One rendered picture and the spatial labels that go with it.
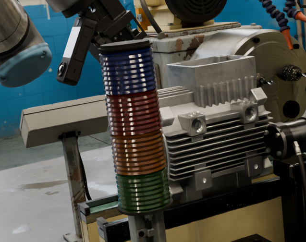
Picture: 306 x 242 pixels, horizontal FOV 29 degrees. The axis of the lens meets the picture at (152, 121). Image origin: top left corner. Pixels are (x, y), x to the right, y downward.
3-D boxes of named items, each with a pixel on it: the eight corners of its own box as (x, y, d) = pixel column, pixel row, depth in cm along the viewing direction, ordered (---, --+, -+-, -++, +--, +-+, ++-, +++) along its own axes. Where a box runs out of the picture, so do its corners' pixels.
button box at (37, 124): (106, 132, 125) (98, 110, 127) (113, 114, 119) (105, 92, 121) (25, 149, 118) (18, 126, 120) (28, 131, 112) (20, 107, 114)
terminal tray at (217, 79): (226, 92, 113) (222, 54, 112) (259, 97, 104) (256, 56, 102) (169, 103, 108) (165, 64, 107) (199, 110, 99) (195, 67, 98)
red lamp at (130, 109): (149, 121, 71) (144, 83, 71) (171, 128, 66) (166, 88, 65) (101, 131, 69) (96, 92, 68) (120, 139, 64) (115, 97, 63)
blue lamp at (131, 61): (144, 83, 71) (140, 45, 70) (166, 88, 65) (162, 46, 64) (96, 92, 68) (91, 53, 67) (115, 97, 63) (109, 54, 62)
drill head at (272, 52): (242, 112, 173) (234, 24, 168) (328, 130, 140) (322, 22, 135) (164, 128, 163) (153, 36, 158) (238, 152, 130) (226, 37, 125)
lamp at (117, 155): (153, 157, 72) (149, 121, 71) (176, 167, 67) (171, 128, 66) (106, 168, 70) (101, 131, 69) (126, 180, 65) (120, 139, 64)
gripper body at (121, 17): (150, 38, 102) (108, -21, 97) (113, 70, 100) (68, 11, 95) (133, 38, 109) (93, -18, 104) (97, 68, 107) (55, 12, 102)
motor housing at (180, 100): (221, 166, 120) (212, 71, 116) (281, 187, 103) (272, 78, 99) (130, 189, 112) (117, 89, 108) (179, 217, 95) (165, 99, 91)
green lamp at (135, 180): (157, 193, 73) (153, 157, 72) (180, 206, 68) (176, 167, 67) (112, 205, 71) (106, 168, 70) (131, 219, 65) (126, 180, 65)
